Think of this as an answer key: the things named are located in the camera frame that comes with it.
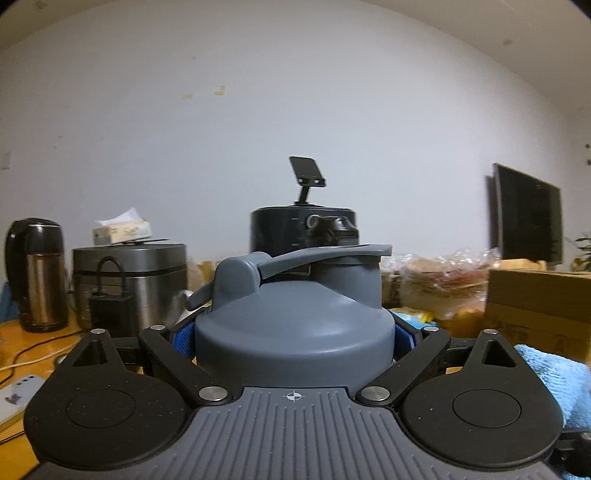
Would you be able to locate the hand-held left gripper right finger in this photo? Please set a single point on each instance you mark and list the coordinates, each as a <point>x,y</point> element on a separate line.
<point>401,339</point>

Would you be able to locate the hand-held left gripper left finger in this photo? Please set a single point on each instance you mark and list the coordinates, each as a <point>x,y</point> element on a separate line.
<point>182,341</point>

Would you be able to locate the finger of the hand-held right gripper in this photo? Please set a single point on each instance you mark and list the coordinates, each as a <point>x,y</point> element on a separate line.
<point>575,454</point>

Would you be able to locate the blue microfiber cloth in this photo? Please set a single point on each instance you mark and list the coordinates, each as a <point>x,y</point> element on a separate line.
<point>558,378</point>

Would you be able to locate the grey bottle lid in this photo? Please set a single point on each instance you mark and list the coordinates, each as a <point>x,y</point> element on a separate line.
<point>291,332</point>

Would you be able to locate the blue wipes packet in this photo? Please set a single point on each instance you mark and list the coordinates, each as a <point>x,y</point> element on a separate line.
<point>413,316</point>

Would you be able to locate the white plastic bag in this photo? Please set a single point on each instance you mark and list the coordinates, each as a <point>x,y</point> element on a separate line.
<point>187,304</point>

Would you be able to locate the plastic bag of food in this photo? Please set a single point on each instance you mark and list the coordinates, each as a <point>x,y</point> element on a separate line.
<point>438,281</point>

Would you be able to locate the yellow pear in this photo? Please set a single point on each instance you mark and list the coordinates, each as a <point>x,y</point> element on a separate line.
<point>468,323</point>

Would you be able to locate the silver rice cooker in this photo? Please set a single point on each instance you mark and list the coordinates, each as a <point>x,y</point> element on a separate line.
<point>147,277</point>

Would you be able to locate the black power adapter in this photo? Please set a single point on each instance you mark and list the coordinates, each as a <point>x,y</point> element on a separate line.
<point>113,316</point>

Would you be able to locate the tissue pack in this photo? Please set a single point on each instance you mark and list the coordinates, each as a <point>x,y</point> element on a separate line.
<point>122,230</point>

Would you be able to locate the black water bottle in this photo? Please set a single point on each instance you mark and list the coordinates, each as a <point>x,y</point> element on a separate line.
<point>332,230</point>

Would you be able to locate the cardboard box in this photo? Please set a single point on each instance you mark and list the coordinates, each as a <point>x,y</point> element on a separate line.
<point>540,309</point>

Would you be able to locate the dark blue air fryer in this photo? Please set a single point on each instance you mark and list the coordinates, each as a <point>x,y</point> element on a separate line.
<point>277,230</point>

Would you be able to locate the black electric kettle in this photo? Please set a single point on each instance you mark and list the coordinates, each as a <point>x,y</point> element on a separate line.
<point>39,277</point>

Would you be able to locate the white power strip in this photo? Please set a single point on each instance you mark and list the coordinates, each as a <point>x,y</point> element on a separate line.
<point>18,399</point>

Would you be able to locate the black phone stand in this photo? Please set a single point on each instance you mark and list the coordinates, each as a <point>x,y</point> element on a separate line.
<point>307,170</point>

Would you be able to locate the potted green plant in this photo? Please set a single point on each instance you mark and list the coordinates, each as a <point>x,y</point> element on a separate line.
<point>581,254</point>

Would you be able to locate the wall television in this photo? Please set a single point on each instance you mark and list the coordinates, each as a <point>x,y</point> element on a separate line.
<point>531,217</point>

